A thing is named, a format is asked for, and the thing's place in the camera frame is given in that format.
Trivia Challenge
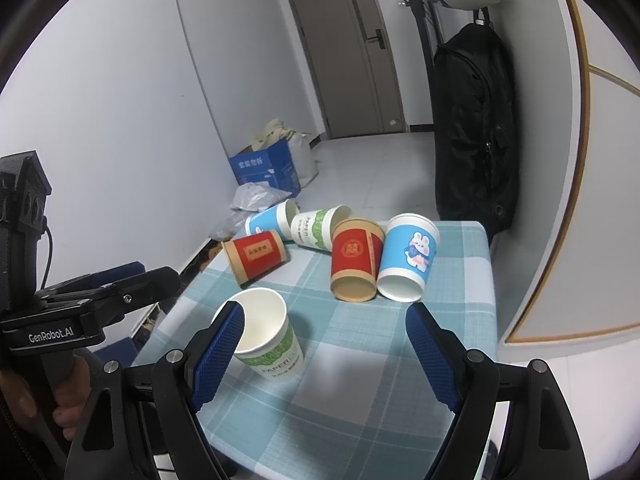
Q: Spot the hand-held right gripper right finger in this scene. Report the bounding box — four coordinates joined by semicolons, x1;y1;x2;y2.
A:
405;304;593;480

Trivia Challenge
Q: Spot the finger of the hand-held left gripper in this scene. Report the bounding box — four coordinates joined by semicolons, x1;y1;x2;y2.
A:
90;261;147;287
37;266;181;332

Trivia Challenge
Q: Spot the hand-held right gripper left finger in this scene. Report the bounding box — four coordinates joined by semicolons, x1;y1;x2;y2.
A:
62;301;246;480

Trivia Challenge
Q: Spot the green leaf white paper cup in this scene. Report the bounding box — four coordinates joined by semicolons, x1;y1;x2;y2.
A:
289;204;352;254
212;287;304;387

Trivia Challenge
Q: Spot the blue rabbit print paper cup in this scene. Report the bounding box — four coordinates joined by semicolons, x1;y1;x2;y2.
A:
376;213;441;303

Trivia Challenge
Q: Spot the small red paper cup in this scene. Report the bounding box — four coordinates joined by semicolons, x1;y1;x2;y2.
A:
222;230;290;287

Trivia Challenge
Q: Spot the large red paper cup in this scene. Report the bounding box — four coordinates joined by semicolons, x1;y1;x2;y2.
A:
329;217;386;304

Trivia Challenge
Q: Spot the plain blue paper cup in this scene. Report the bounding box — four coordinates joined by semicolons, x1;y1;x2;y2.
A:
244;199;301;242

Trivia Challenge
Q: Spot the person's left hand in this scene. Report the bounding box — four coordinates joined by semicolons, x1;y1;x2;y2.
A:
0;352;93;442

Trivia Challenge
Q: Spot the blue checked tablecloth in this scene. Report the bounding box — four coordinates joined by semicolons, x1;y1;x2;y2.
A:
131;220;499;480

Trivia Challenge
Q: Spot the clear plastic bag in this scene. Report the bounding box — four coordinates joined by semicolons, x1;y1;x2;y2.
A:
209;182;293;242

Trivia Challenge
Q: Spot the blue cardboard box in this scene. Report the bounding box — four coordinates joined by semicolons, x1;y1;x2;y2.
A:
228;138;302;201

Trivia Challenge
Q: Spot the beige cloth bag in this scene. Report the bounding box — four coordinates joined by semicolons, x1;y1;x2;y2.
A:
249;118;297;154

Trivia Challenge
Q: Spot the white sack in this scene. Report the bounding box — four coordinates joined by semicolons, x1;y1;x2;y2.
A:
287;131;320;187

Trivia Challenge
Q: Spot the black hanging bag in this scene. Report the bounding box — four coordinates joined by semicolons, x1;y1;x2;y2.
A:
432;21;519;247

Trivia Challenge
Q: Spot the grey door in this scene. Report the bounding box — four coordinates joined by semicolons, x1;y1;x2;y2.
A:
280;0;407;140

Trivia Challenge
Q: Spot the black coat rack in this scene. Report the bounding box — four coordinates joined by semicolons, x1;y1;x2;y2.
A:
398;0;445;128

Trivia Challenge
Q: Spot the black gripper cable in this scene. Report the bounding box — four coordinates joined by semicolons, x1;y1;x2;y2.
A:
41;222;55;291

